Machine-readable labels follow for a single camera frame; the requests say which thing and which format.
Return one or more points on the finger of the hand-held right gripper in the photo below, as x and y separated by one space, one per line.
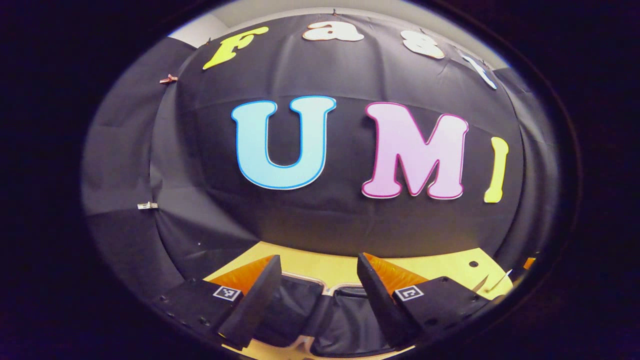
530 262

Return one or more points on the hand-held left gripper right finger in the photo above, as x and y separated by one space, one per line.
382 310

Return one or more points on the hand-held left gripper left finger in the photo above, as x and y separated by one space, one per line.
247 310

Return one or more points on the pink suitcase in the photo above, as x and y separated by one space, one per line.
300 310

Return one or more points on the silver cloth clip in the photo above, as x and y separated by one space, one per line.
147 205

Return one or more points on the copper cloth clip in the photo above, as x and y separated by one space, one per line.
168 79

